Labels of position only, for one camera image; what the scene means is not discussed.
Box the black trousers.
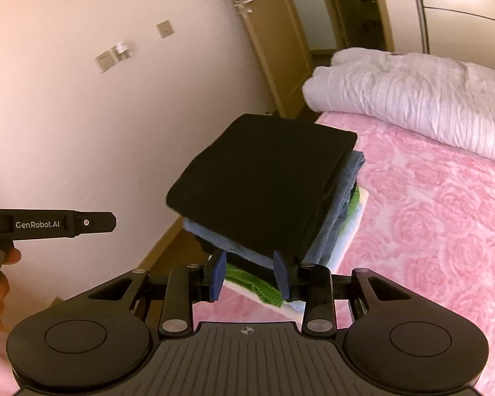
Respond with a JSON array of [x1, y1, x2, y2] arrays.
[[166, 115, 358, 261]]

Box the folded green garment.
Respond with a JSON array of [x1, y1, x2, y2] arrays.
[[226, 186, 368, 315]]

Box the folded light blue garment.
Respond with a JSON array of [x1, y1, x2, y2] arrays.
[[281, 197, 367, 313]]

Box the folded blue jeans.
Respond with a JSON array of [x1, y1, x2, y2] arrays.
[[182, 150, 368, 272]]

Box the pink floral bed blanket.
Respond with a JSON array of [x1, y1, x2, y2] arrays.
[[191, 111, 495, 393]]

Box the wooden door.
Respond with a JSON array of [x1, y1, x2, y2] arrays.
[[233, 0, 313, 119]]

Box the pale pink folded quilt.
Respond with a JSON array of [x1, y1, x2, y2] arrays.
[[302, 48, 495, 160]]

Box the white wardrobe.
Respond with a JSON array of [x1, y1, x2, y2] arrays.
[[377, 0, 495, 69]]

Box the wall hook plate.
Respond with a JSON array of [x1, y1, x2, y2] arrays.
[[95, 41, 131, 73]]

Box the square wall switch plate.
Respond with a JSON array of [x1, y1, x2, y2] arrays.
[[156, 20, 174, 39]]

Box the door handle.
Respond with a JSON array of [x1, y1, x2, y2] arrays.
[[233, 0, 257, 15]]

